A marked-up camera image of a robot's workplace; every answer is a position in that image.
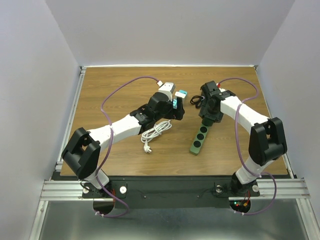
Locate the blue usb socket strip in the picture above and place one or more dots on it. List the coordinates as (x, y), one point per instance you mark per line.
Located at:
(182, 99)

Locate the green power strip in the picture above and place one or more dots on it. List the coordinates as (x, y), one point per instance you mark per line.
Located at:
(199, 139)

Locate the small teal cube adapter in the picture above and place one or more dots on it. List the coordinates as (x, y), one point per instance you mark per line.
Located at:
(175, 104)

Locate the dark green cube adapter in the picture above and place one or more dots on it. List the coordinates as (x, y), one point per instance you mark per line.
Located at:
(207, 122)

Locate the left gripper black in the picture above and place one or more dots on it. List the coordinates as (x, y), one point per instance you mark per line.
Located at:
(175, 114)

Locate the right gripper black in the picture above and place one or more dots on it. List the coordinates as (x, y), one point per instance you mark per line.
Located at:
(216, 117)

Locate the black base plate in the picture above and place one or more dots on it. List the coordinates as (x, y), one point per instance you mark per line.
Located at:
(163, 192)

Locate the white charger plug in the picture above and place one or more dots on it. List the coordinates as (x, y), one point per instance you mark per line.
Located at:
(181, 94)

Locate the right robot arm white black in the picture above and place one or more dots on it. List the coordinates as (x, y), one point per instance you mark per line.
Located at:
(267, 140)

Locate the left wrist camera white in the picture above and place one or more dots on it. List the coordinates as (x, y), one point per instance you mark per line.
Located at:
(167, 88)

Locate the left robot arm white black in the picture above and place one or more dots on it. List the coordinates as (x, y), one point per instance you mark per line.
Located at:
(83, 149)

